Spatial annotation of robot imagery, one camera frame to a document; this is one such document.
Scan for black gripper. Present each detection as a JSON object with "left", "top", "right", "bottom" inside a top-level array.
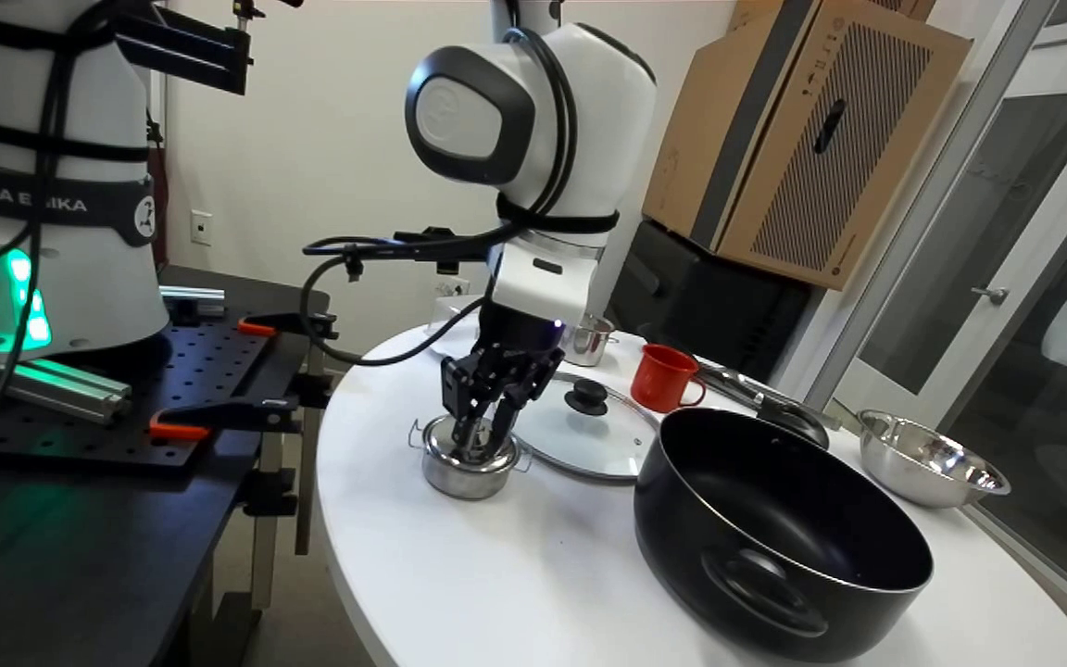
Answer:
[{"left": 440, "top": 302, "right": 562, "bottom": 459}]

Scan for small silver pot lid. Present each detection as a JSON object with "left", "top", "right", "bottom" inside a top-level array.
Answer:
[{"left": 423, "top": 414, "right": 518, "bottom": 470}]

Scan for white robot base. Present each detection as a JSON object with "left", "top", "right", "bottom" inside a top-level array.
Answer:
[{"left": 0, "top": 0, "right": 166, "bottom": 359}]

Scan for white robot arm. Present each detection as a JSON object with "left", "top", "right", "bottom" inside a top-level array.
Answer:
[{"left": 404, "top": 0, "right": 657, "bottom": 459}]

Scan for small silver pot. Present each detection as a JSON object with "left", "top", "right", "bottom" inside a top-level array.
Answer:
[{"left": 409, "top": 418, "right": 523, "bottom": 502}]

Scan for glass lid with black knob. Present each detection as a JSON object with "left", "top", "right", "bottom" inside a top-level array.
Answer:
[{"left": 515, "top": 370, "right": 657, "bottom": 482}]

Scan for large black pot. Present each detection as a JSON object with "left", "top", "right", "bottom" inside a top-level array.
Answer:
[{"left": 635, "top": 407, "right": 935, "bottom": 662}]

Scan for red cup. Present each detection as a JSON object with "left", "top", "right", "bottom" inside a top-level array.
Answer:
[{"left": 631, "top": 346, "right": 707, "bottom": 412}]

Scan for black hard case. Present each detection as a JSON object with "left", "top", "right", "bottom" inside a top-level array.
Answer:
[{"left": 607, "top": 221, "right": 812, "bottom": 382}]

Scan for black kitchen utensils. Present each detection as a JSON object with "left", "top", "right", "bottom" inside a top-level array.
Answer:
[{"left": 699, "top": 368, "right": 831, "bottom": 450}]

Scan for black mounting breadboard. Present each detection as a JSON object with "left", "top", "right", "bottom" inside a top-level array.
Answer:
[{"left": 0, "top": 318, "right": 304, "bottom": 470}]

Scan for cardboard box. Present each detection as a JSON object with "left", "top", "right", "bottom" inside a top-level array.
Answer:
[{"left": 645, "top": 0, "right": 972, "bottom": 288}]

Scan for silver metal bowl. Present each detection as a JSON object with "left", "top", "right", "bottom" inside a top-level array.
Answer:
[{"left": 852, "top": 407, "right": 1013, "bottom": 508}]

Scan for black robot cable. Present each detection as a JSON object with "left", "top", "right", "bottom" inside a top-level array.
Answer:
[{"left": 298, "top": 225, "right": 526, "bottom": 370}]

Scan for far orange-handled clamp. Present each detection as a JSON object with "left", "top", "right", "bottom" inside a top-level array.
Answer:
[{"left": 239, "top": 310, "right": 339, "bottom": 336}]

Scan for orange-handled clamp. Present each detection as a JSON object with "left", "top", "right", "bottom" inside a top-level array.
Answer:
[
  {"left": 239, "top": 310, "right": 339, "bottom": 336},
  {"left": 145, "top": 398, "right": 300, "bottom": 446}
]

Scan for near orange-handled clamp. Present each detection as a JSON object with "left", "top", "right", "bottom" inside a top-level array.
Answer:
[{"left": 145, "top": 398, "right": 300, "bottom": 446}]

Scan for aluminium extrusion rail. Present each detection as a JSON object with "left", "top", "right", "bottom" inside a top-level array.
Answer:
[{"left": 0, "top": 359, "right": 135, "bottom": 426}]

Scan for black camera on stand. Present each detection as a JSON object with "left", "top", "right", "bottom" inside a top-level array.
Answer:
[{"left": 114, "top": 6, "right": 254, "bottom": 93}]

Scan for door handle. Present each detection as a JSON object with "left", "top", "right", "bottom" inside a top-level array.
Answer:
[{"left": 972, "top": 287, "right": 1009, "bottom": 307}]

